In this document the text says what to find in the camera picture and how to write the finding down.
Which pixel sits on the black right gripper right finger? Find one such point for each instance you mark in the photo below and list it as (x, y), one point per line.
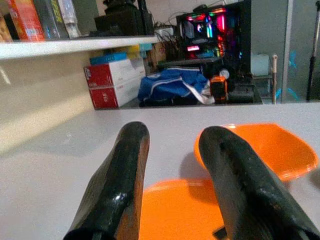
(240, 180)

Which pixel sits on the blue and white bag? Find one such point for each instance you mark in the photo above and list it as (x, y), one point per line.
(172, 85)

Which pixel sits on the white book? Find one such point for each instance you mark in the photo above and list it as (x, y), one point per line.
(70, 17)

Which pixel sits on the black tripod pole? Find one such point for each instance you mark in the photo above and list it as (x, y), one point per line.
(313, 55)

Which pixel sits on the orange plastic bowl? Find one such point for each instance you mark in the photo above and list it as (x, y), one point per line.
(275, 150)

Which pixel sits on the white container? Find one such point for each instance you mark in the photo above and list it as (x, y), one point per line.
(259, 64)

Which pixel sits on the white wall shelf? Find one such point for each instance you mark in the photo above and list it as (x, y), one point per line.
(70, 46)

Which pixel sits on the glowing computer tower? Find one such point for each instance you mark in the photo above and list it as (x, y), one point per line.
(212, 35)

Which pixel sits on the brown cardboard box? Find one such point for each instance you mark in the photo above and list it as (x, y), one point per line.
(156, 53)

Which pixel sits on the black book yellow print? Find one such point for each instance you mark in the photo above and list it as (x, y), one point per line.
(50, 18)

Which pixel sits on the orange and black device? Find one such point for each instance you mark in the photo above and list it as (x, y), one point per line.
(219, 88)

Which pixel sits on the orange plastic plate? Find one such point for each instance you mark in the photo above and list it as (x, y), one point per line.
(175, 212)

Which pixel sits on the red book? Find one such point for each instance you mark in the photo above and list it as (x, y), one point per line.
(27, 20)

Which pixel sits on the grey metal post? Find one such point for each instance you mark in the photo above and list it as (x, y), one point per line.
(287, 50)

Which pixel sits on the red and white carton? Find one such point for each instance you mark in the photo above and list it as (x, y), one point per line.
(112, 72)
(110, 96)

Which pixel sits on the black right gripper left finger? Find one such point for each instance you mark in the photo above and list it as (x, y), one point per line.
(117, 185)

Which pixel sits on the blue flat box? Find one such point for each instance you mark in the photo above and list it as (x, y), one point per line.
(110, 58)

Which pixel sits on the black box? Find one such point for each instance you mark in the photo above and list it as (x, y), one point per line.
(122, 21)

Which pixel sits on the wooden stick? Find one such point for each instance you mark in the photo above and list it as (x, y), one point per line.
(274, 77)

